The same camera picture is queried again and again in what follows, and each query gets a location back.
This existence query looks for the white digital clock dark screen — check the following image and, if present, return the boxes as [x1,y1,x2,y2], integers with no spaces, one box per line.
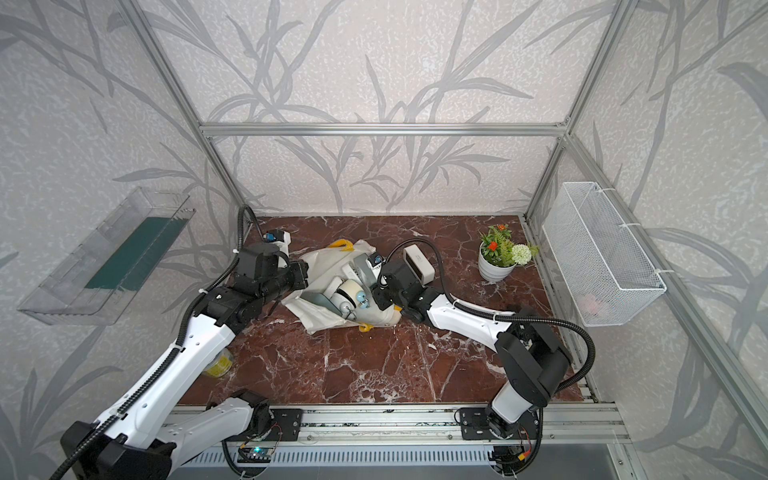
[403,244,435,285]

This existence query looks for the blue twin bell alarm clock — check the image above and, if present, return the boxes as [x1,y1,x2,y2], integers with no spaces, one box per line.
[343,279,370,310]

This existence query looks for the white twin bell alarm clock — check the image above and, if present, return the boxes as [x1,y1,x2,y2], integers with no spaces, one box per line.
[323,277,356,319]

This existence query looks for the white canvas bag yellow handles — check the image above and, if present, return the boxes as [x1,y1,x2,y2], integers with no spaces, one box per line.
[282,240,401,334]

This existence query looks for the grey square analog clock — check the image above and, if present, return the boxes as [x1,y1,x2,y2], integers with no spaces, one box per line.
[352,254,381,292]

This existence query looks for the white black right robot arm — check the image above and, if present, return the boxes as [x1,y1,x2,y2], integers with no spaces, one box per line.
[373,260,572,436]

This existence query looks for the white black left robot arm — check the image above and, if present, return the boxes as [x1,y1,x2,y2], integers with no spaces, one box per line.
[52,234,308,479]

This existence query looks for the green yellow tape roll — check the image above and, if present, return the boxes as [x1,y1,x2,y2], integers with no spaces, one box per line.
[203,348,234,378]

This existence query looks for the white pot artificial plant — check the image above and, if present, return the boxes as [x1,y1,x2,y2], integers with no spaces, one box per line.
[478,224,539,283]

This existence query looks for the green circuit board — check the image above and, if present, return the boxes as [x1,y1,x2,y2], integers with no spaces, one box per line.
[237,445,276,465]

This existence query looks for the pink object in basket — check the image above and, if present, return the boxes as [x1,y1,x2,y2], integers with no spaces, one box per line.
[577,294,609,318]

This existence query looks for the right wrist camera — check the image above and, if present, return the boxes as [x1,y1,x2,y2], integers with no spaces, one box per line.
[367,251,385,280]

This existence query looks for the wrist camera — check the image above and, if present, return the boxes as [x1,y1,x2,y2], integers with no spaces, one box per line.
[367,251,385,280]
[263,229,291,254]

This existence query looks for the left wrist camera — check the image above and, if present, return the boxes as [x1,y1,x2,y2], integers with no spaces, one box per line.
[263,229,291,254]

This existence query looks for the right black cable conduit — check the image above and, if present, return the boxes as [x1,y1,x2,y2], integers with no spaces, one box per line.
[383,238,596,394]

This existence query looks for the black cable conduit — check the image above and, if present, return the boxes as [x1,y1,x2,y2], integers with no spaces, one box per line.
[50,205,265,480]
[383,238,596,394]

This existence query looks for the left black cable conduit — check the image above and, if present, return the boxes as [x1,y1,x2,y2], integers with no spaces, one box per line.
[50,205,265,480]

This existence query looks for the clear plastic wall shelf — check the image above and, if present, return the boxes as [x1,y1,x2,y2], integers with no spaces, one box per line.
[18,187,195,326]

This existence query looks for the white wire mesh basket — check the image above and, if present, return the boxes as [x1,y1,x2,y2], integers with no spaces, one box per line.
[543,182,667,327]

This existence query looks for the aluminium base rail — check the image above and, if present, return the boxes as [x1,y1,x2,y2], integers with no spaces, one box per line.
[257,403,631,468]

